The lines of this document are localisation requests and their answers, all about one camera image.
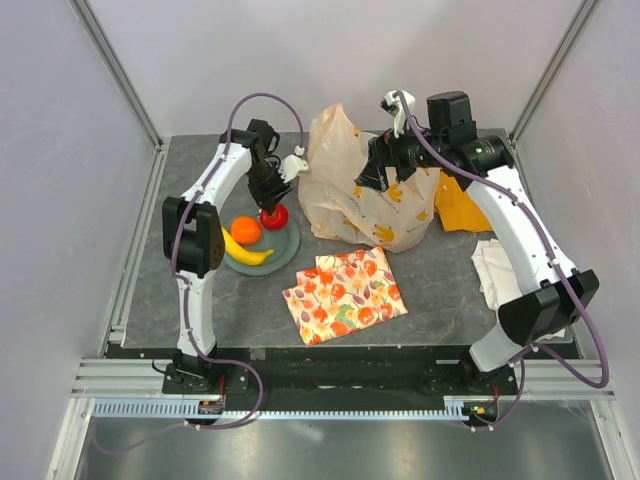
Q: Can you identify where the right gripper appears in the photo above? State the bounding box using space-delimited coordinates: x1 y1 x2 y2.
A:
356 115 448 192

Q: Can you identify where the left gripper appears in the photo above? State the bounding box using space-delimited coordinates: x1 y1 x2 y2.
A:
246 162 294 216

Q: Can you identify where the fake red apple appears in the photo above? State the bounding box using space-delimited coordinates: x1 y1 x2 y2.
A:
260 204 289 231

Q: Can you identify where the fake orange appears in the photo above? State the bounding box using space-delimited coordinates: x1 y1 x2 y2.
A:
230 216 262 246

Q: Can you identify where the banana print plastic bag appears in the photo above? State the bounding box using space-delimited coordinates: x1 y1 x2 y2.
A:
298 102 441 254

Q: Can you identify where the fake banana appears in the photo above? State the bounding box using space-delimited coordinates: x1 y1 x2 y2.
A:
222 228 274 266

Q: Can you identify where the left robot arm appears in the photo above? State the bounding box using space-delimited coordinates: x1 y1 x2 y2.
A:
161 119 291 394

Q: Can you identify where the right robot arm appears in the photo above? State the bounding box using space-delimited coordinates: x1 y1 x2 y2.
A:
355 90 599 394

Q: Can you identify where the grey green plate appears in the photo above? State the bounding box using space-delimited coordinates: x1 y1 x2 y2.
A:
219 212 302 277

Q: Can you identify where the orange folded cloth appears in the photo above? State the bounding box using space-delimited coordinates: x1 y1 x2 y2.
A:
434 171 492 233

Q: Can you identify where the floral folded cloth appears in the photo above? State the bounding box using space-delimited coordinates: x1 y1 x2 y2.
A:
282 246 408 346

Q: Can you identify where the white folded cloth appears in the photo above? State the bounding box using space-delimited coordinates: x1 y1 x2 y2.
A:
471 238 569 341

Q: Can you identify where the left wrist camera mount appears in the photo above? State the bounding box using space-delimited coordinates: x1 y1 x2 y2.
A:
278 146 309 183

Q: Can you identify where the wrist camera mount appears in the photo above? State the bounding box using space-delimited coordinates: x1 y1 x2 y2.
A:
380 90 415 138
278 146 309 183

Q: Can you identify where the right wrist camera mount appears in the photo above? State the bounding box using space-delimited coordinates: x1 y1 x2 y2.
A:
380 90 415 138

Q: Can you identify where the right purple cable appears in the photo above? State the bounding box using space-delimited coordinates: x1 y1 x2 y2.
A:
394 89 610 434

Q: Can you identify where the left aluminium frame post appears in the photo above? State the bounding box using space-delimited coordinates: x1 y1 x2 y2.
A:
69 0 166 146

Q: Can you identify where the aluminium frame post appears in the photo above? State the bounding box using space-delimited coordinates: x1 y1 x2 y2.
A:
69 0 166 146
509 0 601 145

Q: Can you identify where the white slotted cable duct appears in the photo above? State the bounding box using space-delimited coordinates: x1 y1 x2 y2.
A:
92 397 472 421

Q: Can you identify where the right aluminium frame post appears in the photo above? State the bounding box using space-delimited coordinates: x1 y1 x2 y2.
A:
509 0 601 145

